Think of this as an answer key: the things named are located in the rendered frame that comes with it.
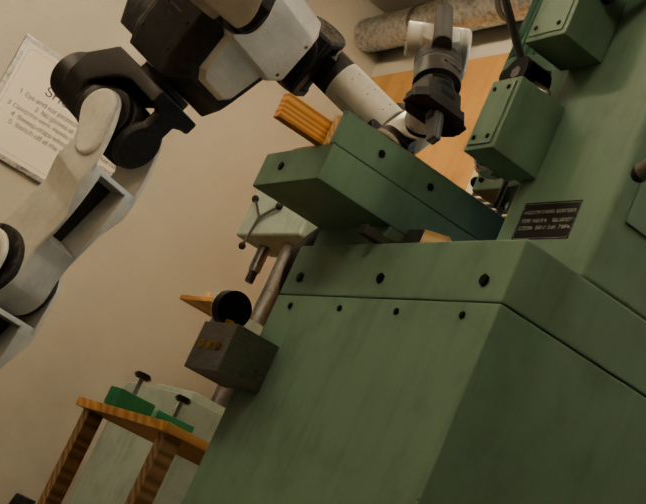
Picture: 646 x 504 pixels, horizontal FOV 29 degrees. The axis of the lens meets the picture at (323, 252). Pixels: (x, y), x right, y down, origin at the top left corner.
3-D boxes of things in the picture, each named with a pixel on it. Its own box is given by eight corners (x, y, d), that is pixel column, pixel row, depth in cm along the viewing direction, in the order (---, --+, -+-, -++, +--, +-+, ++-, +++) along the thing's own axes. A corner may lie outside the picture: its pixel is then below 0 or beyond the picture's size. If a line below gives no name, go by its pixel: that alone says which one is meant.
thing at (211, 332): (223, 387, 201) (243, 342, 203) (258, 394, 191) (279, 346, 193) (180, 364, 198) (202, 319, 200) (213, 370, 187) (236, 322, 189)
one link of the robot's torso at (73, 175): (-62, 265, 238) (88, 74, 243) (-5, 301, 252) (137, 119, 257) (-19, 302, 229) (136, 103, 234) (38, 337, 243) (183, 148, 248)
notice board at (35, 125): (111, 226, 484) (163, 124, 495) (113, 226, 483) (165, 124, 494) (-33, 140, 453) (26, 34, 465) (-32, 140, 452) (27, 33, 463)
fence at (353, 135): (600, 325, 211) (611, 296, 212) (606, 326, 210) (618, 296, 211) (328, 143, 185) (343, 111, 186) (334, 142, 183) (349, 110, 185)
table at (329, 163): (482, 348, 235) (494, 320, 236) (594, 359, 208) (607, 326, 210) (224, 188, 208) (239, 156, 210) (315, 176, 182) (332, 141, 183)
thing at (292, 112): (560, 309, 212) (568, 288, 213) (568, 309, 210) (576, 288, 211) (272, 117, 185) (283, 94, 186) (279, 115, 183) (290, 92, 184)
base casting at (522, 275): (473, 409, 222) (492, 362, 224) (727, 450, 172) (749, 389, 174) (276, 292, 202) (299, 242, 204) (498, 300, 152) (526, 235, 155)
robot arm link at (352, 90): (387, 181, 256) (313, 107, 261) (428, 152, 263) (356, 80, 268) (404, 149, 247) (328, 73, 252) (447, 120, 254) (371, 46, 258)
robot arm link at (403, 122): (425, 106, 237) (411, 176, 252) (460, 82, 242) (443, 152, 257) (384, 77, 241) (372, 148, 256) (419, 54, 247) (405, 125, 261)
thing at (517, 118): (505, 182, 186) (535, 113, 189) (536, 179, 180) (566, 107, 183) (460, 149, 182) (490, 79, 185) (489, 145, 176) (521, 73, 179)
